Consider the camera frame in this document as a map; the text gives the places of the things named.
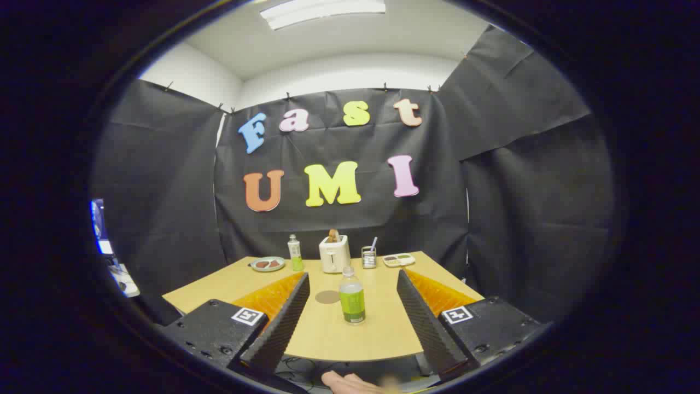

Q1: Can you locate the ceiling light panel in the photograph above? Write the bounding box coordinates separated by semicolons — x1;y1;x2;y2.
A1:
260;0;387;31

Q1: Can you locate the black cable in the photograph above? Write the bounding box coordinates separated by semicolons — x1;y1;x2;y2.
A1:
276;357;329;390

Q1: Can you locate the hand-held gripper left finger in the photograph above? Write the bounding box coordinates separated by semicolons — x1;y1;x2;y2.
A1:
159;272;311;378

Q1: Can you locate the black backdrop cloth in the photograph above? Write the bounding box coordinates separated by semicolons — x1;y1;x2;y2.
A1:
90;25;616;323

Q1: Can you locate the green juice bottle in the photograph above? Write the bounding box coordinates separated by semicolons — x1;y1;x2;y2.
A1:
340;266;366;325

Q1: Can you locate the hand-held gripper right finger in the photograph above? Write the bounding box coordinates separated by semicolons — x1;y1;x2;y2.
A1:
396;268;550;381

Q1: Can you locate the slim green and white bottle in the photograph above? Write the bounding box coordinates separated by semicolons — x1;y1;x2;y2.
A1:
288;234;304;272

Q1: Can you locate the pale green plate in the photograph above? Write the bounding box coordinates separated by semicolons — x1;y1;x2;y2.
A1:
250;256;286;273

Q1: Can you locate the computer monitor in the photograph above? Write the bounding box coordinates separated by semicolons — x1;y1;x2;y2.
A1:
90;198;114;256

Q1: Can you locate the cream toaster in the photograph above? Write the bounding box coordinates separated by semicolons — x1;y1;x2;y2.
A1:
319;235;352;274

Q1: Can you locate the wooden table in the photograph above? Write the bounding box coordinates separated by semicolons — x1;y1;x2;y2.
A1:
162;251;486;363

